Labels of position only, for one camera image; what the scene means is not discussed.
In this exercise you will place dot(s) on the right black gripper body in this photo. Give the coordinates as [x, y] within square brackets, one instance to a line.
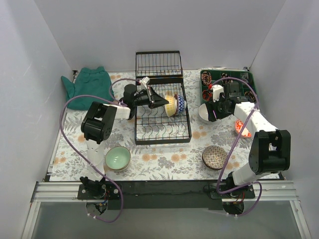
[212, 112]

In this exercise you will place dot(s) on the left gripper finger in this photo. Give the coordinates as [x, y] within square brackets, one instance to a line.
[155, 105]
[157, 99]

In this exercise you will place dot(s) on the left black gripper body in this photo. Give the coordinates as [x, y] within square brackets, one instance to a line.
[151, 98]

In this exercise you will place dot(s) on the plain white bowl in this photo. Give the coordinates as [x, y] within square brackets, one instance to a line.
[203, 114]

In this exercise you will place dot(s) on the yellow sun pattern bowl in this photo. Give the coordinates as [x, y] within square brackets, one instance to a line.
[171, 107]

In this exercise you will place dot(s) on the blue zigzag red bowl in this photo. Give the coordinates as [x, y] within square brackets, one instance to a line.
[180, 104]

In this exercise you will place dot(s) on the black wire dish rack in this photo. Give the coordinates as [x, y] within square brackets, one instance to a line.
[153, 126]

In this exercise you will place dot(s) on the green celadon bowl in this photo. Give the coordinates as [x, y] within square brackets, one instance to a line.
[118, 158]

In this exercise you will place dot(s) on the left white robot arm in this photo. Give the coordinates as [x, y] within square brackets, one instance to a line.
[97, 128]

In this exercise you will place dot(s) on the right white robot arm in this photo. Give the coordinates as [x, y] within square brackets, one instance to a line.
[270, 151]

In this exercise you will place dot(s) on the red floral pattern bowl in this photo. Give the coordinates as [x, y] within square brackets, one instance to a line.
[238, 126]

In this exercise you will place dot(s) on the green compartment tray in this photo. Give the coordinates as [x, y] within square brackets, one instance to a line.
[217, 74]

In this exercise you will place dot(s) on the red black coiled band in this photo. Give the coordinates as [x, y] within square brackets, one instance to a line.
[206, 78]

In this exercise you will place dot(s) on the green cloth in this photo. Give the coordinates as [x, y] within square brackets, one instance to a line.
[93, 82]

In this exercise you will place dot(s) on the dark patterned bowl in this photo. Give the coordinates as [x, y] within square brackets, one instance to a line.
[214, 157]

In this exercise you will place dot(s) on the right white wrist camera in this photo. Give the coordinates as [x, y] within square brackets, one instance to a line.
[216, 91]

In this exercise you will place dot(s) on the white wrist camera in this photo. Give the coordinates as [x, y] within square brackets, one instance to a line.
[216, 91]
[144, 82]

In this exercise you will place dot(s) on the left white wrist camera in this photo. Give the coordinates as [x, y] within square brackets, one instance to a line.
[144, 82]

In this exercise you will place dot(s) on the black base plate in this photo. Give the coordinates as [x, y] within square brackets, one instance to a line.
[162, 194]

